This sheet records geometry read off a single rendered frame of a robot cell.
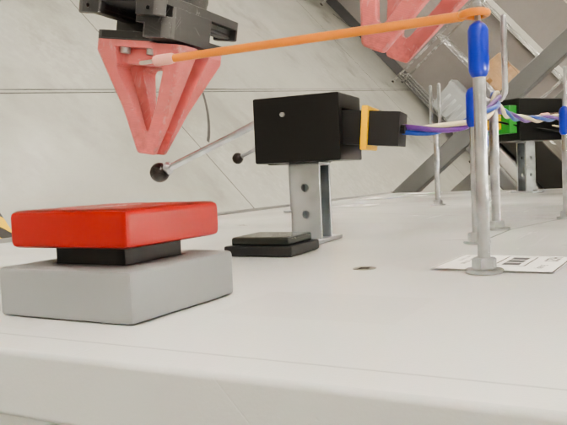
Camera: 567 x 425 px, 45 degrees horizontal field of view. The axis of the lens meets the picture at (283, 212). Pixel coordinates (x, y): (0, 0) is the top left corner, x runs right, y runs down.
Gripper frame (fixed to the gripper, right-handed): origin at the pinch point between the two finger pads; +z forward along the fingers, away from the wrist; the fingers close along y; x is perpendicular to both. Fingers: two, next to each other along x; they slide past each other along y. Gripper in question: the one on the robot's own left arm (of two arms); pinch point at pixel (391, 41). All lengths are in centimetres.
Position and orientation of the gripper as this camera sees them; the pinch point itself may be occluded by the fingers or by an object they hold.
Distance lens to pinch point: 42.7
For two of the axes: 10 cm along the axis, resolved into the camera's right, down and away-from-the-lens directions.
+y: 4.0, -0.9, 9.1
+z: -3.3, 9.1, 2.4
